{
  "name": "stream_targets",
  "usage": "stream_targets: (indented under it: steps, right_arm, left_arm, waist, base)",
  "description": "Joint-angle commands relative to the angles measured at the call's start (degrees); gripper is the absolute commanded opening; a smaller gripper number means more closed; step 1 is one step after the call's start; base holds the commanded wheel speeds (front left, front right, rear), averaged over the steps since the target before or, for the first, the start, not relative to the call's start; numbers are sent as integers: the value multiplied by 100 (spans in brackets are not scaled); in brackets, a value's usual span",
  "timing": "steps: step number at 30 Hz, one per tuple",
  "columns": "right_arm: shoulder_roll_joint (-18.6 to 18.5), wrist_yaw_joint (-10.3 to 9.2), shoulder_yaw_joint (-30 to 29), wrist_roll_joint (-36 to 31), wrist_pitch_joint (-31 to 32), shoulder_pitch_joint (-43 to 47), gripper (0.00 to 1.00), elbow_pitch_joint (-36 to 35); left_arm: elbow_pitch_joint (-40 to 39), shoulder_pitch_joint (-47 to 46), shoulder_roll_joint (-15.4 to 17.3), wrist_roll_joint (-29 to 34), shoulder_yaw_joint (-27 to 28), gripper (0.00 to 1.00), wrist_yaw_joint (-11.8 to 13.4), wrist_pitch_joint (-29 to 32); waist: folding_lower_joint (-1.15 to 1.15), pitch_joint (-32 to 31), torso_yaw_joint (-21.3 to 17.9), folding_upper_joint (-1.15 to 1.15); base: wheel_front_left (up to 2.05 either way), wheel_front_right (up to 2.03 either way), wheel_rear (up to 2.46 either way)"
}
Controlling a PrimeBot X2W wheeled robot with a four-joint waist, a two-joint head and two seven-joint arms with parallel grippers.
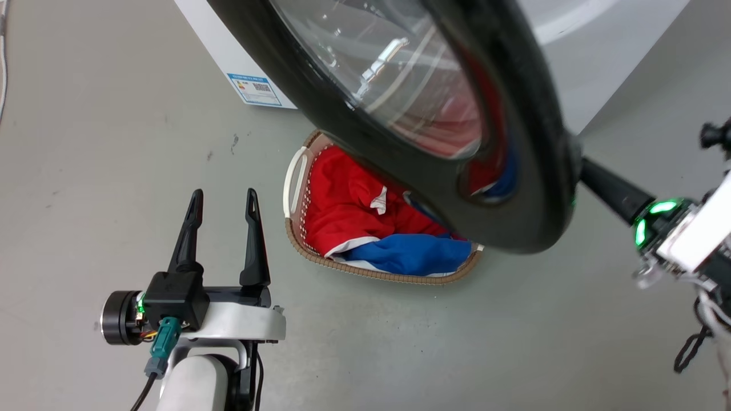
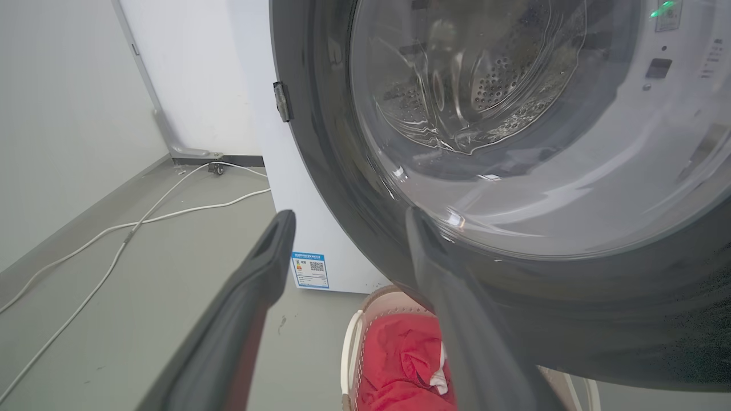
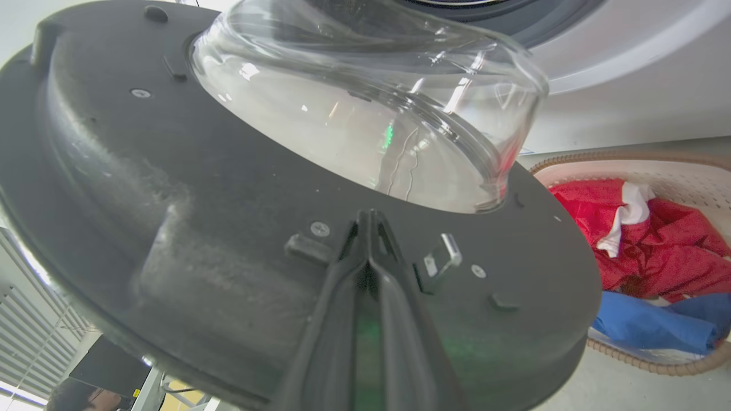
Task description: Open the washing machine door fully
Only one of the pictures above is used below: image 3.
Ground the black monitor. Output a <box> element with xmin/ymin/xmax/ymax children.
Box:
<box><xmin>69</xmin><ymin>335</ymin><xmax>152</xmax><ymax>399</ymax></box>

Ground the red and white garment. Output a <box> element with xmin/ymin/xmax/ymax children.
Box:
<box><xmin>549</xmin><ymin>179</ymin><xmax>731</xmax><ymax>303</ymax></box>

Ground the white washing machine body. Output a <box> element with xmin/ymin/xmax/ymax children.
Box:
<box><xmin>400</xmin><ymin>0</ymin><xmax>731</xmax><ymax>155</ymax></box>

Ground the blue garment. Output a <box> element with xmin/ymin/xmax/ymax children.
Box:
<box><xmin>592</xmin><ymin>291</ymin><xmax>731</xmax><ymax>356</ymax></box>

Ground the person with dark hair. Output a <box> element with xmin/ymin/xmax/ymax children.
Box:
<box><xmin>46</xmin><ymin>378</ymin><xmax>123</xmax><ymax>411</ymax></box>

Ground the white perforated laundry basket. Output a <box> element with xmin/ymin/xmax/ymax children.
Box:
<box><xmin>530</xmin><ymin>151</ymin><xmax>731</xmax><ymax>376</ymax></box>

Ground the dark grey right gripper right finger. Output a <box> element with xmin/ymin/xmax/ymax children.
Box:
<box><xmin>370</xmin><ymin>210</ymin><xmax>470</xmax><ymax>411</ymax></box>

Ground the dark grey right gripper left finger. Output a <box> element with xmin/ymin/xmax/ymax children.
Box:
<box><xmin>273</xmin><ymin>209</ymin><xmax>372</xmax><ymax>411</ymax></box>

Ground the dark grey washing machine door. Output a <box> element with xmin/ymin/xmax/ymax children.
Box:
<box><xmin>0</xmin><ymin>0</ymin><xmax>603</xmax><ymax>411</ymax></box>

